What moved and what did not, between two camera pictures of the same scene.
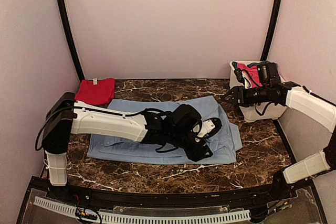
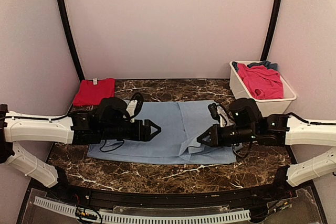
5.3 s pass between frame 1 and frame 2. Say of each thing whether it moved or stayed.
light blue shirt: moved
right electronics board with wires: stayed
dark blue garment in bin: stayed
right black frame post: stayed
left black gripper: moved
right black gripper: moved
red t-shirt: stayed
